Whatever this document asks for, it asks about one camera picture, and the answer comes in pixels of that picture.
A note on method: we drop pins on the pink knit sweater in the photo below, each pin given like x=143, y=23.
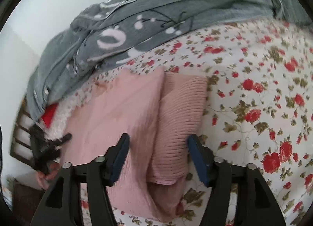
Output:
x=97, y=130

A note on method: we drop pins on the dark wooden headboard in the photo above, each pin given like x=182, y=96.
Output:
x=20, y=154

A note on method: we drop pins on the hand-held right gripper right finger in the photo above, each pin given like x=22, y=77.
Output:
x=199, y=160

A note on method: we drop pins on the red floral bed sheet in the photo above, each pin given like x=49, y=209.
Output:
x=256, y=81

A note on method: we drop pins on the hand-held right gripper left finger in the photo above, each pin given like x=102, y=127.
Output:
x=117, y=160

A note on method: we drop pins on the person's left hand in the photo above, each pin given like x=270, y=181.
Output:
x=46, y=180

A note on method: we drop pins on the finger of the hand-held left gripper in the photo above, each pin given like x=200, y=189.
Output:
x=63, y=139

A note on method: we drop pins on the red pillow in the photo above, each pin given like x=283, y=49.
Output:
x=49, y=116

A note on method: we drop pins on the grey floral quilt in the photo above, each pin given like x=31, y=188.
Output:
x=171, y=3

